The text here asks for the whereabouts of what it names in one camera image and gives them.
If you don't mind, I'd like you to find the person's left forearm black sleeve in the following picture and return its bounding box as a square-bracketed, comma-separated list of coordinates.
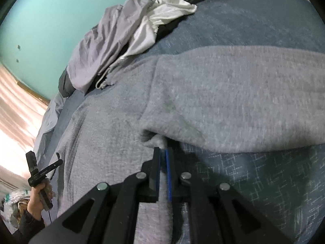
[12, 210, 45, 243]

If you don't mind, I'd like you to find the dark blue bed sheet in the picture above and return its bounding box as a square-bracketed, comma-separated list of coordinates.
[35, 0, 325, 244]

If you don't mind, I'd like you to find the grey hoodie with drawstring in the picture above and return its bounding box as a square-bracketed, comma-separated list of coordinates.
[95, 56, 134, 89]

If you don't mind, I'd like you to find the light grey blanket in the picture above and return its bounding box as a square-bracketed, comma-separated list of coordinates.
[34, 92, 66, 162]

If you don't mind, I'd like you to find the wooden window frame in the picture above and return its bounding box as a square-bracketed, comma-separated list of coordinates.
[16, 79, 51, 105]

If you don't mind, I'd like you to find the white garment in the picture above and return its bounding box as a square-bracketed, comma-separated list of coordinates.
[120, 0, 197, 60]

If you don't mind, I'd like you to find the grey sweatshirt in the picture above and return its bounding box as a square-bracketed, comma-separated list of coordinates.
[57, 46, 324, 243]

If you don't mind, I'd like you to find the person's left hand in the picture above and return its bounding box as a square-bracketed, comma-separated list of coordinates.
[27, 179, 55, 221]

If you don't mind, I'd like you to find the beige curtain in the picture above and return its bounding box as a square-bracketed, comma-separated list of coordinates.
[1, 65, 48, 178]

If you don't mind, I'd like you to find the light lilac-grey garment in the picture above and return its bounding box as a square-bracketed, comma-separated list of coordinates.
[66, 0, 153, 93]

